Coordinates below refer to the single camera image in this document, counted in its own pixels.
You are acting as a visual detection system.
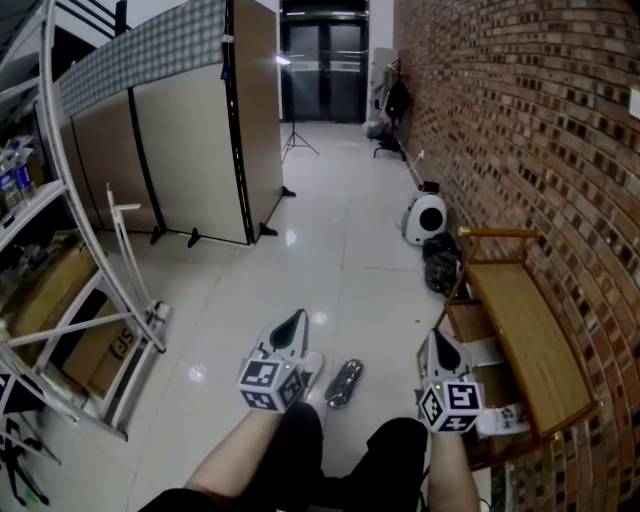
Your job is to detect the person's black shirt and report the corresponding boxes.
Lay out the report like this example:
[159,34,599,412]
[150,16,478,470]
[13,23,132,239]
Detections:
[139,486,227,512]

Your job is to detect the person's right forearm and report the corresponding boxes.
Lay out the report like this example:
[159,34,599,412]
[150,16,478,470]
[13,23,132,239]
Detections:
[428,427,475,512]

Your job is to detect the plain cardboard box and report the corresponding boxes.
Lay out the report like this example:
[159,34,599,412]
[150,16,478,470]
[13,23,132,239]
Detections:
[8,238,100,352]

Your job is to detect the black double door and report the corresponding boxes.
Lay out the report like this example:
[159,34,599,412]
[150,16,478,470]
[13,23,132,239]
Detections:
[279,0,371,125]

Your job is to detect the white slipper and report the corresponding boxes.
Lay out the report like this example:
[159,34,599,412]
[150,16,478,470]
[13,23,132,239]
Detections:
[299,350,326,397]
[457,336,505,370]

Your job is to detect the person's black trousers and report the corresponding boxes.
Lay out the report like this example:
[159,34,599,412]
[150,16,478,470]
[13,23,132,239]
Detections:
[219,399,432,512]

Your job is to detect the black folded tripod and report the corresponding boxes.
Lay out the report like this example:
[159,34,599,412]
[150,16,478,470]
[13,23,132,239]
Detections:
[0,414,62,507]

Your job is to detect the black white patterned board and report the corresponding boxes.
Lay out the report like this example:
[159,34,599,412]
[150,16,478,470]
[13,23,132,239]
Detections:
[0,371,47,417]

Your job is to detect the white metal shelf rack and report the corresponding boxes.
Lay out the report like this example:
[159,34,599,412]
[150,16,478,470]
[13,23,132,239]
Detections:
[0,0,170,442]

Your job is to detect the grey slipper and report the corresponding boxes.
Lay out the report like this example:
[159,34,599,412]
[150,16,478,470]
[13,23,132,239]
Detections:
[324,356,366,410]

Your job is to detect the black hanging jacket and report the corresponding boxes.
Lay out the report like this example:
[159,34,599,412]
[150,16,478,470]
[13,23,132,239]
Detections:
[384,76,415,122]

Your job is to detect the white round-window carrier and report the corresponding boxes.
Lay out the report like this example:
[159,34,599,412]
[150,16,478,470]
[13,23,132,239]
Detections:
[400,191,448,248]

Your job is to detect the person's left forearm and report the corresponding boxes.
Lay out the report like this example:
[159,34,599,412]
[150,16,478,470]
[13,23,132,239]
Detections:
[181,406,282,502]

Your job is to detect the beige partition screen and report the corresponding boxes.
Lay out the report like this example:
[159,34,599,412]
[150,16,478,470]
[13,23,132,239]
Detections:
[53,0,297,247]

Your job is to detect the black chair base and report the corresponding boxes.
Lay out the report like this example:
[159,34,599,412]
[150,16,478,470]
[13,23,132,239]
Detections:
[371,133,408,162]

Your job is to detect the patterned white slipper shelf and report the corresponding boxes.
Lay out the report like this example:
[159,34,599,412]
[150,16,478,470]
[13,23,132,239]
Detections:
[473,404,532,441]

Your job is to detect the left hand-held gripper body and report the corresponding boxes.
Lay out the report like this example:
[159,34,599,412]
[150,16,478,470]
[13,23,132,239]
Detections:
[235,308,311,414]

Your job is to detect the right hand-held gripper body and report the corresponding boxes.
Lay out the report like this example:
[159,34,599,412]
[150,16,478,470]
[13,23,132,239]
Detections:
[415,328,485,434]

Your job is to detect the wooden shoe bench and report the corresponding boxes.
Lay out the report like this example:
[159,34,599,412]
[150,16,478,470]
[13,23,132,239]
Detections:
[430,225,602,472]

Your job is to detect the black plastic bag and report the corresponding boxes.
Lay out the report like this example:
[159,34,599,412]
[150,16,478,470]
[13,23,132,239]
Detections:
[421,230,459,262]
[423,252,463,298]

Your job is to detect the cardboard box with black print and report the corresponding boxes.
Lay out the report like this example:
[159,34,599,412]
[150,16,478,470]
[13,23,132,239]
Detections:
[61,298,147,400]

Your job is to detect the white leaning board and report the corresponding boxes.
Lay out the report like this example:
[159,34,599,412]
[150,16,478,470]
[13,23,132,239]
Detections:
[368,46,397,125]

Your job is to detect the white cable with plug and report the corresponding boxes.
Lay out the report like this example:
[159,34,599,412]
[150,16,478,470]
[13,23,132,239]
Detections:
[406,149,427,187]

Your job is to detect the grey checked panel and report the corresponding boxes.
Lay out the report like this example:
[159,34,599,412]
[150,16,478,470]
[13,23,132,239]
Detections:
[51,0,230,119]

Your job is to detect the black tripod light stand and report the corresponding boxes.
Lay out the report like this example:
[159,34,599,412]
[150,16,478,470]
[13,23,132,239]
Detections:
[274,53,322,165]

